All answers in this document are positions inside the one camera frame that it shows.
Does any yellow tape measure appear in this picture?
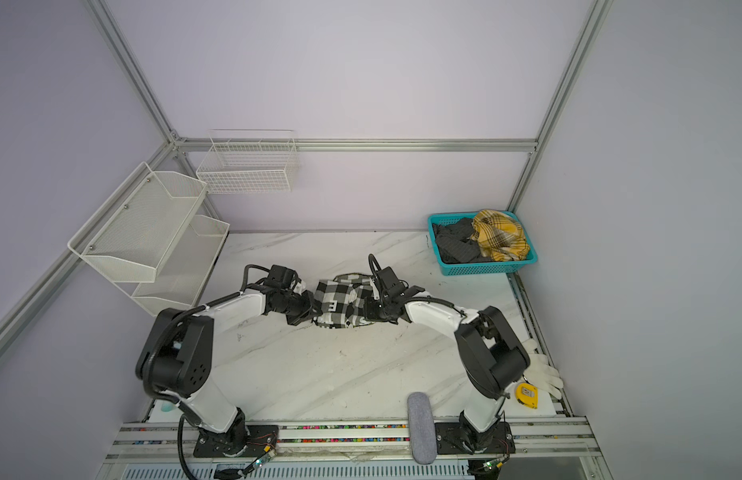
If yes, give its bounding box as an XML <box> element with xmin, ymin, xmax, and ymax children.
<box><xmin>515</xmin><ymin>382</ymin><xmax>539</xmax><ymax>410</ymax></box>

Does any dark grey striped shirt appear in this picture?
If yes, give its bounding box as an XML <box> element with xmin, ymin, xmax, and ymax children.
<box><xmin>432</xmin><ymin>218</ymin><xmax>491</xmax><ymax>264</ymax></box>

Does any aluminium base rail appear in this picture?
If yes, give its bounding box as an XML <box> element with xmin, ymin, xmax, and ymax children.
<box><xmin>97</xmin><ymin>417</ymin><xmax>612</xmax><ymax>479</ymax></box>

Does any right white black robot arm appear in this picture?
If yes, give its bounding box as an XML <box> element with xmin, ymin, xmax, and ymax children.
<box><xmin>366</xmin><ymin>254</ymin><xmax>531</xmax><ymax>454</ymax></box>

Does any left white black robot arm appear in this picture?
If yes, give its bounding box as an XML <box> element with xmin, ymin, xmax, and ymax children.
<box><xmin>135</xmin><ymin>265</ymin><xmax>319</xmax><ymax>457</ymax></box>

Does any teal plastic basket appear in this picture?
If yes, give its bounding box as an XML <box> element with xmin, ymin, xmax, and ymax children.
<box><xmin>428</xmin><ymin>211</ymin><xmax>538</xmax><ymax>276</ymax></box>

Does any white work glove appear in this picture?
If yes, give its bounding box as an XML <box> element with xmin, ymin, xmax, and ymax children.
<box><xmin>522</xmin><ymin>339</ymin><xmax>564</xmax><ymax>400</ymax></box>

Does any aluminium frame profile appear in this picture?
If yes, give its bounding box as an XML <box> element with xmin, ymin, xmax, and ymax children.
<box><xmin>176</xmin><ymin>138</ymin><xmax>538</xmax><ymax>153</ymax></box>

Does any black white checkered shirt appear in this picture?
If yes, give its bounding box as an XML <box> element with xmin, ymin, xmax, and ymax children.
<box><xmin>313</xmin><ymin>273</ymin><xmax>378</xmax><ymax>329</ymax></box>

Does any white mesh two-tier shelf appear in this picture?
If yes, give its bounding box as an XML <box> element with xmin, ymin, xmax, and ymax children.
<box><xmin>68</xmin><ymin>163</ymin><xmax>230</xmax><ymax>316</ymax></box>

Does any white wire wall basket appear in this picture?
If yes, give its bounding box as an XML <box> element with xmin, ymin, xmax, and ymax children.
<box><xmin>196</xmin><ymin>129</ymin><xmax>301</xmax><ymax>194</ymax></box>

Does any yellow plaid shirt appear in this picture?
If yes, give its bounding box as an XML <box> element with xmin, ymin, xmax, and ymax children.
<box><xmin>472</xmin><ymin>210</ymin><xmax>530</xmax><ymax>262</ymax></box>

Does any grey foam microphone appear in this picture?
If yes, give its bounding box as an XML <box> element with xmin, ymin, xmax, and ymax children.
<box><xmin>407</xmin><ymin>392</ymin><xmax>438</xmax><ymax>465</ymax></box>

